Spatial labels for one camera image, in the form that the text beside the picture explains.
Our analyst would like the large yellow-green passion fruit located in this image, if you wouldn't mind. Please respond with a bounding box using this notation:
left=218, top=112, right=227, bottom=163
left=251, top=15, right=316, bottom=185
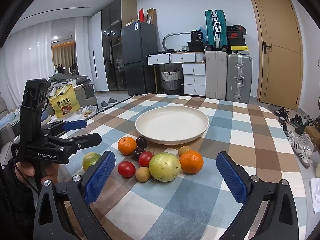
left=148, top=152, right=181, bottom=182

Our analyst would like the person's left forearm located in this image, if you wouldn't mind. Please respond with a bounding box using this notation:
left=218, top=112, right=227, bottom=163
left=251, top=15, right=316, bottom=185
left=0, top=159, right=38, bottom=240

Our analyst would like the small green passion fruit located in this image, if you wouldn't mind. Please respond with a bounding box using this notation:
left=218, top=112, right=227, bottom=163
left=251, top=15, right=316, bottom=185
left=82, top=152, right=102, bottom=172

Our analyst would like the beige suitcase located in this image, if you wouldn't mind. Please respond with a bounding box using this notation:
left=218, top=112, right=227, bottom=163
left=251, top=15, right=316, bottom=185
left=205, top=51, right=228, bottom=100

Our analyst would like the white desk with drawers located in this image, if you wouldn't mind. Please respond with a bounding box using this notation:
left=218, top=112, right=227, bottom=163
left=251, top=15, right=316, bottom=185
left=147, top=52, right=206, bottom=97

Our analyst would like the plain black box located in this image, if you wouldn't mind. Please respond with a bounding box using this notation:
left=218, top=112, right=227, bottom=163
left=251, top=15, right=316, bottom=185
left=229, top=38, right=247, bottom=47

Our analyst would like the yellow and black box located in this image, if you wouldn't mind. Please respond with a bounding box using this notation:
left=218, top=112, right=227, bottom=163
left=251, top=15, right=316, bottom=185
left=230, top=45, right=250, bottom=55

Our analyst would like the dark grey refrigerator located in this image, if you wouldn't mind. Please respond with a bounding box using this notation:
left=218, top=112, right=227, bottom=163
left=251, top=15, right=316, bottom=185
left=121, top=21, right=158, bottom=95

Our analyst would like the red cherry tomato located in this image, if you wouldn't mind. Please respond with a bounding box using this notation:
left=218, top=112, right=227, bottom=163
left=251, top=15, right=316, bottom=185
left=117, top=161, right=136, bottom=178
left=138, top=151, right=154, bottom=167

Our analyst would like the white wardrobe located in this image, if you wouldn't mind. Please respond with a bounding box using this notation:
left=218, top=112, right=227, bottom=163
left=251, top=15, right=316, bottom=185
left=89, top=12, right=109, bottom=92

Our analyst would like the brown longan with stalk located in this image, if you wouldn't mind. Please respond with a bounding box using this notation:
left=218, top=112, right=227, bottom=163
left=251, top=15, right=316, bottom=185
left=178, top=146, right=192, bottom=157

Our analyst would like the wooden door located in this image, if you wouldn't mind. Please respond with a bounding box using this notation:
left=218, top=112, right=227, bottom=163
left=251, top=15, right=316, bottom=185
left=247, top=0, right=304, bottom=110

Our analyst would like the black case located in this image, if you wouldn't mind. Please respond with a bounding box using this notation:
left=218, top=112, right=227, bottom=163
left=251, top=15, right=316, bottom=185
left=188, top=41, right=205, bottom=51

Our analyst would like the teal suitcase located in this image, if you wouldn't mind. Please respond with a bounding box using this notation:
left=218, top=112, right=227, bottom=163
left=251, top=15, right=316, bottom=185
left=205, top=9, right=228, bottom=50

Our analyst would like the white curtain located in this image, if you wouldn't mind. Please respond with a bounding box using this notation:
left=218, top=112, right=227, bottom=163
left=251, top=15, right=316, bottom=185
left=0, top=15, right=89, bottom=100

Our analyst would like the grey ottoman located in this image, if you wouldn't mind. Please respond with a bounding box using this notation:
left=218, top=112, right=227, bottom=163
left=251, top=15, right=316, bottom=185
left=75, top=84, right=98, bottom=108

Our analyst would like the person's left hand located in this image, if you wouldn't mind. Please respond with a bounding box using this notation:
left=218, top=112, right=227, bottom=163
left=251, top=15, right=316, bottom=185
left=14, top=162, right=52, bottom=186

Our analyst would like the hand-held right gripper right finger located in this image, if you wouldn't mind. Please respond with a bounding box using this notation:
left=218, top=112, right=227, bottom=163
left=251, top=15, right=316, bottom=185
left=216, top=152, right=299, bottom=240

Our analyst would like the small orange mandarin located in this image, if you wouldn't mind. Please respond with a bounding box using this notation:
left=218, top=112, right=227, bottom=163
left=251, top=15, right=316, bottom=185
left=118, top=136, right=137, bottom=155

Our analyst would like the pile of grey clothes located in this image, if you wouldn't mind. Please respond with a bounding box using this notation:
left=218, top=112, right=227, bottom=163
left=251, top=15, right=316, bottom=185
left=47, top=74, right=92, bottom=88

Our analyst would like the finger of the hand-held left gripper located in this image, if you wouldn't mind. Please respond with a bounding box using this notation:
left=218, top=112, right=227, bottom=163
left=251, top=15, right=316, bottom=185
left=44, top=133, right=102, bottom=155
left=41, top=120, right=87, bottom=135

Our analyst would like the checked tablecloth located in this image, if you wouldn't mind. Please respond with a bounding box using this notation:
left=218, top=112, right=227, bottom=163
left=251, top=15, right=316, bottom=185
left=32, top=94, right=304, bottom=240

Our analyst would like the chrome tube frame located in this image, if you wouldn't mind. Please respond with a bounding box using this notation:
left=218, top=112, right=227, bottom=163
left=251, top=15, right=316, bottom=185
left=162, top=32, right=192, bottom=51

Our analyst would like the woven laundry basket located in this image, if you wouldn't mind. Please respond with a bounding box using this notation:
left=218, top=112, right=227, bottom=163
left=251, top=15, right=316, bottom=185
left=161, top=70, right=181, bottom=91

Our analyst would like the red and black shoe box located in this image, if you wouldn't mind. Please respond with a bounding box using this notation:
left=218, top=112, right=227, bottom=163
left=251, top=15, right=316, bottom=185
left=227, top=32, right=247, bottom=40

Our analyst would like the dark glass cabinet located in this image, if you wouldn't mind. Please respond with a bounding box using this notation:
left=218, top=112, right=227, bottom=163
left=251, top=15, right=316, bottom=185
left=101, top=0, right=137, bottom=92

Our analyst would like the dark cherry with stem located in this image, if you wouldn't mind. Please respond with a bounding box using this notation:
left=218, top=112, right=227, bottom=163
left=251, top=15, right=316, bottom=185
left=131, top=148, right=145, bottom=161

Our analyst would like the white plastic bag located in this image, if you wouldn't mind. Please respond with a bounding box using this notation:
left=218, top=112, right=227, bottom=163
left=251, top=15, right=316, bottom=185
left=310, top=179, right=320, bottom=213

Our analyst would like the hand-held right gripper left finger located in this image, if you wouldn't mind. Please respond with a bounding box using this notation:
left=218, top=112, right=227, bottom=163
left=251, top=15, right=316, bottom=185
left=34, top=151, right=116, bottom=240

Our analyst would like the pile of shoes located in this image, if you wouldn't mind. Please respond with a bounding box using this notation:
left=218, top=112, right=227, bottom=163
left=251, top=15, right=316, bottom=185
left=268, top=104, right=320, bottom=168

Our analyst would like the cream round plate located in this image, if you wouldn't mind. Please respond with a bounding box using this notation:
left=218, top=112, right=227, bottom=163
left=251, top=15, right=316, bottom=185
left=135, top=106, right=209, bottom=145

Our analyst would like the clear plastic bag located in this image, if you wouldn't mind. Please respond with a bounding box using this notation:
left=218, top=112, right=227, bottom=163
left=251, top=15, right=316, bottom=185
left=80, top=106, right=98, bottom=117

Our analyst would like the brown curtain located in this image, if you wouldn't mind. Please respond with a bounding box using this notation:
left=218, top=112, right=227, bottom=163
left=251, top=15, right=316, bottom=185
left=52, top=41, right=75, bottom=68

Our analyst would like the large orange mandarin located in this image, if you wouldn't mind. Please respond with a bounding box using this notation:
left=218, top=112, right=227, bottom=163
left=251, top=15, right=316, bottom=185
left=179, top=150, right=204, bottom=174

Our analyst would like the yellow snack bag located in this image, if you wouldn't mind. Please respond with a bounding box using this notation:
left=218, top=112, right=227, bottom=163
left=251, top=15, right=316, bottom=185
left=49, top=84, right=80, bottom=118

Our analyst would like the silver suitcase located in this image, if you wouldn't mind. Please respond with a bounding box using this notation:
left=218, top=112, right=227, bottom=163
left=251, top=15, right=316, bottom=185
left=226, top=54, right=253, bottom=104

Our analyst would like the cardboard box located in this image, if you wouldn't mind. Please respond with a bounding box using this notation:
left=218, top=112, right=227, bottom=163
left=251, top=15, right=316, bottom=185
left=146, top=8, right=157, bottom=25

